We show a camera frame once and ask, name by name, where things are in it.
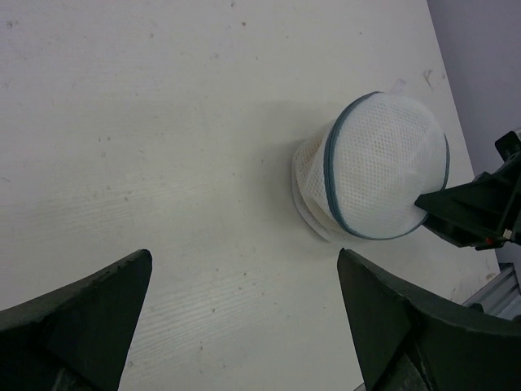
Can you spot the aluminium mounting rail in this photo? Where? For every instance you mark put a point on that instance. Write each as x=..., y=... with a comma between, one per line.
x=500, y=297

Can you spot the white mesh laundry bag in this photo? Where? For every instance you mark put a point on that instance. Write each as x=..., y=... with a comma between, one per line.
x=359, y=176

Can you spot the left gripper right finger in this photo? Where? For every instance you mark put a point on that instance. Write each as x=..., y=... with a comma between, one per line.
x=407, y=338

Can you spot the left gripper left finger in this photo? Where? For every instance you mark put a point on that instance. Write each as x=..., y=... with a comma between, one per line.
x=76, y=337

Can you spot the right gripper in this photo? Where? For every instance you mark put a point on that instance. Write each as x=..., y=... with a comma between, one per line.
x=485, y=213

